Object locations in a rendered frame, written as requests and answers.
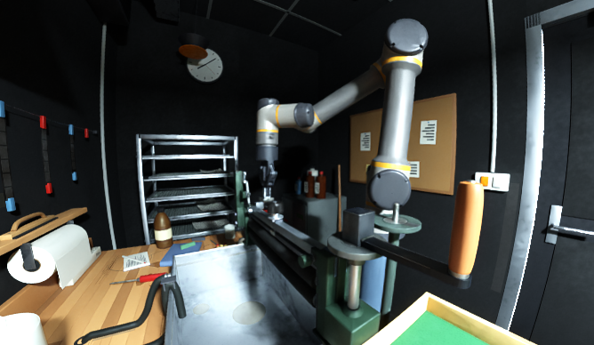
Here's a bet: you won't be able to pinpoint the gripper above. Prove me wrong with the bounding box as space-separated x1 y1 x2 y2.
259 162 278 200

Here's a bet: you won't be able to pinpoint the green wringer body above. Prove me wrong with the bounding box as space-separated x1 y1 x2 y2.
234 170 422 345

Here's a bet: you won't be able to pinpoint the grey cabinet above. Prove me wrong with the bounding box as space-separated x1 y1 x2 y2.
282 192 349 246

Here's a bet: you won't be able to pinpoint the wooden stick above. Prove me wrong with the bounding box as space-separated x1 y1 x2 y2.
336 164 343 234

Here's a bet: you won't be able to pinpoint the grey metal shelf rack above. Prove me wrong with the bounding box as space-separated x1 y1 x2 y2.
135 133 240 246

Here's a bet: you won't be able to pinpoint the grey round disc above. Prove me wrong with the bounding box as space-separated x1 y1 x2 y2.
326 233 382 264

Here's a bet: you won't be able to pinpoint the brown and cream egg-shaped bottle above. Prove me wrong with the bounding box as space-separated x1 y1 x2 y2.
153 212 174 250

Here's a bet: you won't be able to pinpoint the blue folder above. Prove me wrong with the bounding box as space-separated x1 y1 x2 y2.
159 240 205 268

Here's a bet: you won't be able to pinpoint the grey metal tub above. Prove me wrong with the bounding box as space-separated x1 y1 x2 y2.
165 243 327 345

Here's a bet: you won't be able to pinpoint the blue panel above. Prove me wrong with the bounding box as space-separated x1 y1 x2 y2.
360 257 388 314

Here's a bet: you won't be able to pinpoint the red screwdriver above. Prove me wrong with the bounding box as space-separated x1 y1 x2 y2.
109 272 168 287

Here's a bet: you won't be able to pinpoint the white paper sheet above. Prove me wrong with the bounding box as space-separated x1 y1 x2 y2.
122 251 152 273

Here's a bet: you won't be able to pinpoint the orange pendant lamp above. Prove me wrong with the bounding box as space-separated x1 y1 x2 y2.
177 31 210 61

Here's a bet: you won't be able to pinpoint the cork notice board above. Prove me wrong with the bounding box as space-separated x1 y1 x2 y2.
349 92 458 197

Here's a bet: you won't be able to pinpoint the black strip blue clips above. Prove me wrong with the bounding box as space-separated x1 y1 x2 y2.
67 124 79 183
0 99 17 213

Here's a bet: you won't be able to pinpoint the white paper towel roll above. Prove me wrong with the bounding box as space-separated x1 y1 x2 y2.
6 223 95 290

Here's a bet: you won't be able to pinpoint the wooden tray green mat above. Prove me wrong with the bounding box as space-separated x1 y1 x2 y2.
361 291 539 345

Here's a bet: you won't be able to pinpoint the black strip red clips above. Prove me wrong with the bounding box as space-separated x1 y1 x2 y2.
38 115 54 196

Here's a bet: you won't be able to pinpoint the white round container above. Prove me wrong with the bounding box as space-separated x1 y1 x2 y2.
0 312 49 345

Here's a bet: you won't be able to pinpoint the white wall clock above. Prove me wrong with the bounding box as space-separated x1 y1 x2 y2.
186 47 225 84

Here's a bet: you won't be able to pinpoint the black hose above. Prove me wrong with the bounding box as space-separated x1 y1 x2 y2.
74 274 188 345

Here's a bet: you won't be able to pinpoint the white wall pipe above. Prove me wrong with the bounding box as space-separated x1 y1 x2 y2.
486 0 500 174
99 23 118 251

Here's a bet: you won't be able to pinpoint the black crank orange handle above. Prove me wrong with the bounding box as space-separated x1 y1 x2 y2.
343 181 486 291

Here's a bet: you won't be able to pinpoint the white socket orange switch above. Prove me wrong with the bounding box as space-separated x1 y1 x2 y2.
473 171 512 193

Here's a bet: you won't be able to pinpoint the wooden tool with handle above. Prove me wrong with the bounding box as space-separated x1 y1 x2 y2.
0 211 59 242

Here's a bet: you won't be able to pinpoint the wooden wall shelf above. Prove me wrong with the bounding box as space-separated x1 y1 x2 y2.
0 206 90 263

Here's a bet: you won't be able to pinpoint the silver door handle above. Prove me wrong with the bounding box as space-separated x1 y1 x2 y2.
545 204 594 246

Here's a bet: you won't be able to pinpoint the dark door grey frame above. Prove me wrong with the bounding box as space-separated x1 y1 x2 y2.
494 0 594 345

